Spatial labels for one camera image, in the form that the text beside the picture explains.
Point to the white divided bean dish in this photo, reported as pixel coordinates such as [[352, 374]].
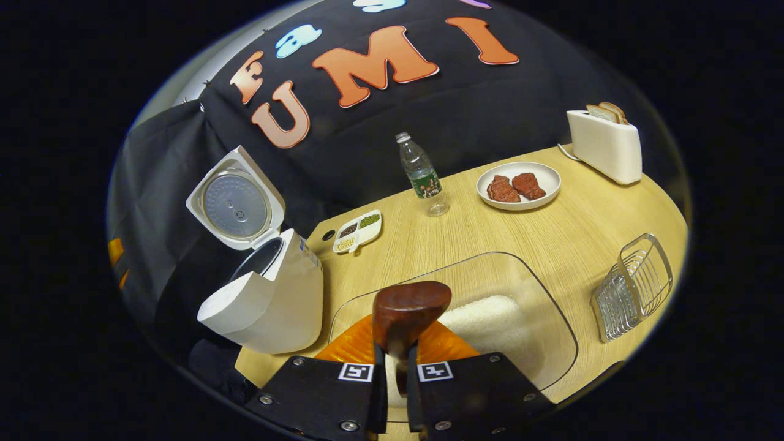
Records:
[[358, 231]]

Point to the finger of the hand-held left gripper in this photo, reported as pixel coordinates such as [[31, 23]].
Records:
[[116, 251], [124, 280]]

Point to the brown wooden spoon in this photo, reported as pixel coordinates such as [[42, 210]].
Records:
[[410, 312]]

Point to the clear plastic water bottle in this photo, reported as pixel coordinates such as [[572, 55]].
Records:
[[422, 177]]

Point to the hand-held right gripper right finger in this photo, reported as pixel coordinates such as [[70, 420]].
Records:
[[478, 398]]

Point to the clear plastic container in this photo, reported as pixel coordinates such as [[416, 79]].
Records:
[[490, 269]]

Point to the red meat piece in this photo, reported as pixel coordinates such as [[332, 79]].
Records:
[[530, 185], [502, 190]]

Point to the white toaster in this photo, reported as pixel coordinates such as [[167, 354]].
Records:
[[606, 150]]

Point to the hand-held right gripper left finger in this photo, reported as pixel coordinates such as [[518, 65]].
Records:
[[318, 398]]

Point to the white round plate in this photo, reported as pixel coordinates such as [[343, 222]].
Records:
[[539, 174]]

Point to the white rice cooker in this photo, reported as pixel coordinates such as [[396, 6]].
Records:
[[282, 306]]

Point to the toasted bread slice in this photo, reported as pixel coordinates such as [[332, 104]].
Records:
[[617, 111], [603, 114]]

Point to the black backdrop cloth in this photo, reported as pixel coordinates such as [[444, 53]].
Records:
[[478, 110]]

